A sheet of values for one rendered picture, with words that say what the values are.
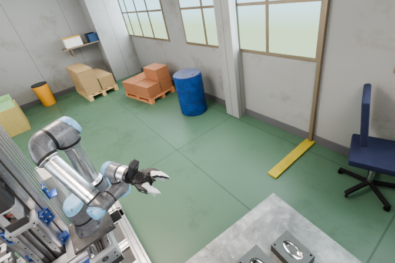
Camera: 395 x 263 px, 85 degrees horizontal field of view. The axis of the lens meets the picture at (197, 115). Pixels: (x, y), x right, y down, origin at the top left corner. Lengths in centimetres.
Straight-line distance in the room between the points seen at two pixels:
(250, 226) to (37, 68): 690
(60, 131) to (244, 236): 116
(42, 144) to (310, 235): 146
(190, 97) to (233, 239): 285
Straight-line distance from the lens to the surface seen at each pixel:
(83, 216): 141
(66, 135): 121
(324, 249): 153
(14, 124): 613
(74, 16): 753
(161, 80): 507
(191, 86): 385
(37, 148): 117
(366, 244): 259
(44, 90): 704
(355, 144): 269
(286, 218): 159
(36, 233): 156
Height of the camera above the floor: 212
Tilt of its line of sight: 31 degrees down
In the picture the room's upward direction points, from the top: 12 degrees counter-clockwise
